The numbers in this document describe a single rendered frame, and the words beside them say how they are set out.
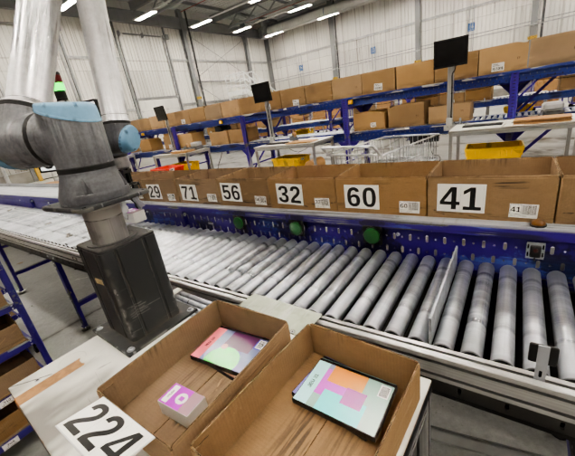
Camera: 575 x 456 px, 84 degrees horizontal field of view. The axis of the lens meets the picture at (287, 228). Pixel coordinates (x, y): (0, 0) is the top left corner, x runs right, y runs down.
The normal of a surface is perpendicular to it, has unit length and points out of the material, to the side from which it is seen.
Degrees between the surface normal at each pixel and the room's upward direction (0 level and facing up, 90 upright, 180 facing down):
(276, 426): 1
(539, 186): 90
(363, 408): 0
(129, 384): 89
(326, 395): 0
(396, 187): 90
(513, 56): 88
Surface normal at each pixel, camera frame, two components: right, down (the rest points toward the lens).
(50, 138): -0.17, 0.36
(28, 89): 0.57, -0.14
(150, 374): 0.81, 0.06
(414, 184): -0.54, 0.37
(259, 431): -0.16, -0.93
